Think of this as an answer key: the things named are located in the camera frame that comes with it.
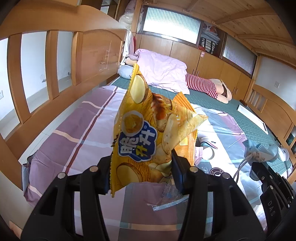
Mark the pink pillow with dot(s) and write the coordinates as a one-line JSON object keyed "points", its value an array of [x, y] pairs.
{"points": [[162, 71]]}

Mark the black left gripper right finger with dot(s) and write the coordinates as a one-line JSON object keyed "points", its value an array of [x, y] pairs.
{"points": [[217, 209]]}

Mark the clear cartoon plastic bag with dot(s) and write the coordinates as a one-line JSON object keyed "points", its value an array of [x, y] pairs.
{"points": [[170, 197]]}

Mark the striped plush doll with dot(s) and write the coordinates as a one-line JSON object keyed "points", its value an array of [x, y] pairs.
{"points": [[214, 88]]}

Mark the white massager device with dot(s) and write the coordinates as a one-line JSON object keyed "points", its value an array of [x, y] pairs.
{"points": [[283, 154]]}

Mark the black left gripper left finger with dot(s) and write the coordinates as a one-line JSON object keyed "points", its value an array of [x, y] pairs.
{"points": [[53, 215]]}

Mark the light blue pillow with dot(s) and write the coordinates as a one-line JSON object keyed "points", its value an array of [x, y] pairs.
{"points": [[125, 71]]}

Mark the yellow chip bag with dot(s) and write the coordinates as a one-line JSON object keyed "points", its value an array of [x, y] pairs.
{"points": [[147, 127]]}

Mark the green bed mat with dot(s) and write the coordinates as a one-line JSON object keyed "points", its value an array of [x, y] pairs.
{"points": [[251, 130]]}

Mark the white paper cup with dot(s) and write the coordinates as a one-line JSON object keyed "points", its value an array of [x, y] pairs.
{"points": [[205, 149]]}

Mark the wooden bunk bed frame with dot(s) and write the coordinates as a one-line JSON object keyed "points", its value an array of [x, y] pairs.
{"points": [[57, 51]]}

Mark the striped pink grey bedsheet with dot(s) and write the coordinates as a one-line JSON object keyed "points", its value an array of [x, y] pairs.
{"points": [[86, 136]]}

